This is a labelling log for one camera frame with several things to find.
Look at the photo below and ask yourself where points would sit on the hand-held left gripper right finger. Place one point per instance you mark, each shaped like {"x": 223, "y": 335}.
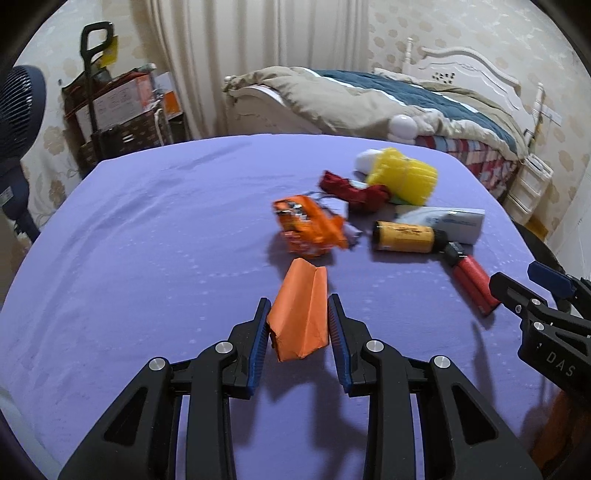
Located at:
{"x": 339, "y": 355}

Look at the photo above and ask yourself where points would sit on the red ribbon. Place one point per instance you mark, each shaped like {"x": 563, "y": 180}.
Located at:
{"x": 341, "y": 187}

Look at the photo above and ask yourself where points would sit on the black patterned shopping trolley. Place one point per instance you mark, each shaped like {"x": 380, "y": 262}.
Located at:
{"x": 134, "y": 134}

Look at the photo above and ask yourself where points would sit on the purple tablecloth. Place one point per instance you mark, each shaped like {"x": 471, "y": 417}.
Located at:
{"x": 161, "y": 254}

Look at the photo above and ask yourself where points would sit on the yellow tag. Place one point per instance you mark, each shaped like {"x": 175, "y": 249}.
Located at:
{"x": 111, "y": 53}

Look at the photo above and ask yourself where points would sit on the orange white cardboard box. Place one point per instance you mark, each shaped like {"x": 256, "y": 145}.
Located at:
{"x": 120, "y": 97}

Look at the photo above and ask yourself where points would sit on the plaid bed sheet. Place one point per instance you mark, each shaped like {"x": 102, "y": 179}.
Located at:
{"x": 475, "y": 157}

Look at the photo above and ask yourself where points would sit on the white ball finial post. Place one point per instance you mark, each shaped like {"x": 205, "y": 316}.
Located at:
{"x": 401, "y": 127}

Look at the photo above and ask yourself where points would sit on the orange snack wrapper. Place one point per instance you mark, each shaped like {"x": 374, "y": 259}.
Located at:
{"x": 304, "y": 226}

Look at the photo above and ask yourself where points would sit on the yellow foam net bundle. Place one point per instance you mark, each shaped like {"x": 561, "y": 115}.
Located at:
{"x": 406, "y": 177}

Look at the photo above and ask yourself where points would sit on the dark blue standing fan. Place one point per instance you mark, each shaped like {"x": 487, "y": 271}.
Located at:
{"x": 18, "y": 106}

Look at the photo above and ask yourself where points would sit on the cream curtain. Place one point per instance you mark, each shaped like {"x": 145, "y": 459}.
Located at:
{"x": 254, "y": 37}

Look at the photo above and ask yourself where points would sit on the bed with blankets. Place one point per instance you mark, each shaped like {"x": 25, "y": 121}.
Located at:
{"x": 461, "y": 60}

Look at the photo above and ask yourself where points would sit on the dark teal quilt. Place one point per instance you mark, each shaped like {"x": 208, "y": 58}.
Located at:
{"x": 415, "y": 92}

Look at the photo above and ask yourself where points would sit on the beige duvet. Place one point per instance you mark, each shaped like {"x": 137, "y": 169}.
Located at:
{"x": 314, "y": 101}

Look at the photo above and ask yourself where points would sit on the yellow black bottle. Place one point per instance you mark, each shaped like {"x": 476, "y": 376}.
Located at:
{"x": 406, "y": 237}

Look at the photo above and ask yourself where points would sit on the white plastic drawer unit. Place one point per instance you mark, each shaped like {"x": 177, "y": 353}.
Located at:
{"x": 528, "y": 184}

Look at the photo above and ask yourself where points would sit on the orange paper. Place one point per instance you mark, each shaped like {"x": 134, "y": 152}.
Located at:
{"x": 300, "y": 314}

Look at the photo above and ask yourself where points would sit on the red black tube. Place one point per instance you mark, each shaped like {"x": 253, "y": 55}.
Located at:
{"x": 475, "y": 281}

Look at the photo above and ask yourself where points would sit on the small orange white box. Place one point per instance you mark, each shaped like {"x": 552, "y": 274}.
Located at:
{"x": 171, "y": 101}

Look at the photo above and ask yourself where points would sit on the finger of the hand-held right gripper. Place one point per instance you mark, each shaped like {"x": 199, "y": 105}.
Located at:
{"x": 549, "y": 277}
{"x": 508, "y": 290}

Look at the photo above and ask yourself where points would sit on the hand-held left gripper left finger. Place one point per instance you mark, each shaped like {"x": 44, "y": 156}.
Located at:
{"x": 258, "y": 350}

